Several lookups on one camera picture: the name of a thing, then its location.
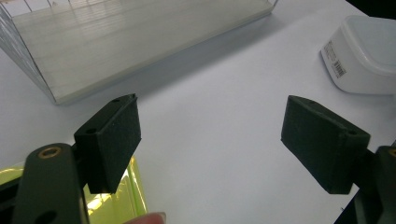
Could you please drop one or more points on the green lidded plastic container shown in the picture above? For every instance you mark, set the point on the green lidded plastic container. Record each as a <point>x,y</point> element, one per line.
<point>126,199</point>

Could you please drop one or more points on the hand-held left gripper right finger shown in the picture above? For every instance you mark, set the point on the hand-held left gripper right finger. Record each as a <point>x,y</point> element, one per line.
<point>323,146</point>

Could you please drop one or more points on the white lidded plastic container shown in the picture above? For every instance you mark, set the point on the white lidded plastic container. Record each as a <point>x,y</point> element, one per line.
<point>364,56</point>

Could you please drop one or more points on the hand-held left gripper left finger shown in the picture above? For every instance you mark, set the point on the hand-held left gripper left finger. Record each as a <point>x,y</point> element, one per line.
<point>109,146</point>

